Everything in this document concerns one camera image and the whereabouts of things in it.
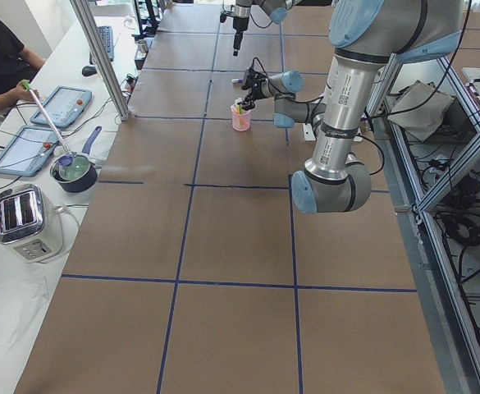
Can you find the long stick with green tip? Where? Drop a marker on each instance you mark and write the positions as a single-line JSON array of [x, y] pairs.
[[47, 119]]

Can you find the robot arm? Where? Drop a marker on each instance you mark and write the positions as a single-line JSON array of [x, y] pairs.
[[364, 35], [275, 10]]

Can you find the small metal cup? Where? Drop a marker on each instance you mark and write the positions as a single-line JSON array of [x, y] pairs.
[[142, 46]]

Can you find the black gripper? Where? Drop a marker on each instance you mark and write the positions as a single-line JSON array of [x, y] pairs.
[[239, 24], [257, 89]]

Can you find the orange highlighter pen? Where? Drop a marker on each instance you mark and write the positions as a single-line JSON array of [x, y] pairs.
[[243, 120]]

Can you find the aluminium frame rail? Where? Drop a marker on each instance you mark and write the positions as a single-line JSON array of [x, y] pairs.
[[439, 174]]

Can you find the aluminium frame post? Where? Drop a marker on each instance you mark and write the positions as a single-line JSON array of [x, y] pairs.
[[100, 57]]

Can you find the black computer mouse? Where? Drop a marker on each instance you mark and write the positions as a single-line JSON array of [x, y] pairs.
[[88, 71]]

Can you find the pink mesh pen holder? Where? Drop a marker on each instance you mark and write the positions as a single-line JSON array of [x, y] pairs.
[[234, 114]]

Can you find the far teach pendant tablet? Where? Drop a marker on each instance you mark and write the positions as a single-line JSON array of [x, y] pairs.
[[66, 104]]

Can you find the silver white toaster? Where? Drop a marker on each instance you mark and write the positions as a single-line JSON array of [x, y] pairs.
[[29, 223]]

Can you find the grey cloth bag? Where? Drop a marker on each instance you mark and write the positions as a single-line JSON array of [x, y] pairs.
[[420, 111]]

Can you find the near teach pendant tablet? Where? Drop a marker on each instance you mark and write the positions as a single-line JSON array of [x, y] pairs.
[[28, 151]]

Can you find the person in black shirt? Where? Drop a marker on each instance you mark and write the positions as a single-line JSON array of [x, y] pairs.
[[17, 63]]

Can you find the black keyboard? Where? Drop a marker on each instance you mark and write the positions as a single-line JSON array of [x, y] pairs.
[[106, 35]]

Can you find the teach pendant tablet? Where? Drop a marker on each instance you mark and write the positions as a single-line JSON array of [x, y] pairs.
[[28, 151], [66, 104]]

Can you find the dark pot with lid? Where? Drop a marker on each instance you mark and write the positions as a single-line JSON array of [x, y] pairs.
[[74, 174]]

